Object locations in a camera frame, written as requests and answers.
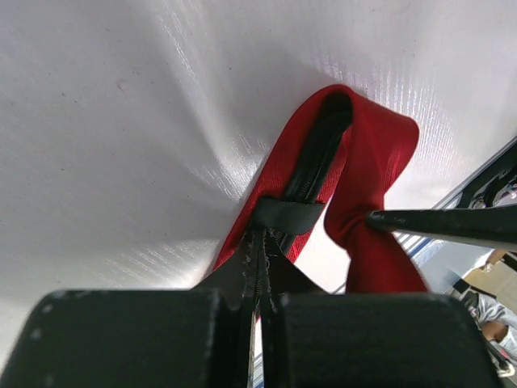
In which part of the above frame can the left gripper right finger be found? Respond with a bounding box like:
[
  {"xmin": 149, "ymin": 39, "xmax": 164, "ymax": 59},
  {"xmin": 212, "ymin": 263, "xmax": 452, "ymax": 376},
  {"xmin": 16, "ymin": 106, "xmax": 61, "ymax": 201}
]
[{"xmin": 260, "ymin": 231, "xmax": 502, "ymax": 387}]

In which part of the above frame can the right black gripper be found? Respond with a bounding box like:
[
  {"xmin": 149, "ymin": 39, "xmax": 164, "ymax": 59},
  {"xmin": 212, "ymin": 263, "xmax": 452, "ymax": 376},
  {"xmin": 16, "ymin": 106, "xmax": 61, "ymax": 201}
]
[{"xmin": 366, "ymin": 141, "xmax": 516, "ymax": 251}]

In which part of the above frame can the red necktie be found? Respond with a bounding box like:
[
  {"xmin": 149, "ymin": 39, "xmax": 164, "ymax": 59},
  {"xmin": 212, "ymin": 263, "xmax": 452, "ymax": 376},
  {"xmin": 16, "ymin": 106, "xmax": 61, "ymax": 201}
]
[{"xmin": 215, "ymin": 84, "xmax": 427, "ymax": 293}]

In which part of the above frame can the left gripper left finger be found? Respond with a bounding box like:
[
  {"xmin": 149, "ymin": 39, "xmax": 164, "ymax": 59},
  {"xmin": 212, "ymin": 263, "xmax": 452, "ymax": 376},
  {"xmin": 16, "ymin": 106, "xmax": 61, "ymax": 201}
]
[{"xmin": 1, "ymin": 230, "xmax": 261, "ymax": 387}]

